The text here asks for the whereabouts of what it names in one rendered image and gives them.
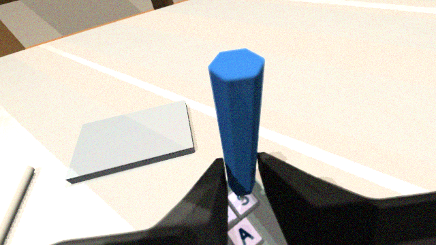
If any keyboard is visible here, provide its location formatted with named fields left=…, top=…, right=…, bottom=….
left=226, top=177, right=287, bottom=245

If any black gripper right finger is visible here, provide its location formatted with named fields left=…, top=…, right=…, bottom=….
left=257, top=152, right=436, bottom=245

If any pale grey flat slab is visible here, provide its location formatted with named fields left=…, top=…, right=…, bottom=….
left=65, top=100, right=195, bottom=184

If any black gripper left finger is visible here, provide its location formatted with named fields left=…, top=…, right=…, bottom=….
left=50, top=157, right=228, bottom=245

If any white and yellow cylinder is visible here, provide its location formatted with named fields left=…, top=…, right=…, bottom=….
left=0, top=165, right=35, bottom=245

